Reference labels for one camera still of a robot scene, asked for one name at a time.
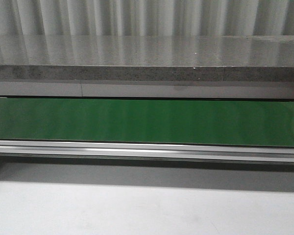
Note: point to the green conveyor belt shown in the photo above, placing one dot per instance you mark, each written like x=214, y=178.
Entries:
x=254, y=131

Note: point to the white curtain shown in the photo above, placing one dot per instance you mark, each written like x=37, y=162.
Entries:
x=147, y=17

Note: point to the grey granite counter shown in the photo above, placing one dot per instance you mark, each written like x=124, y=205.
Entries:
x=195, y=67

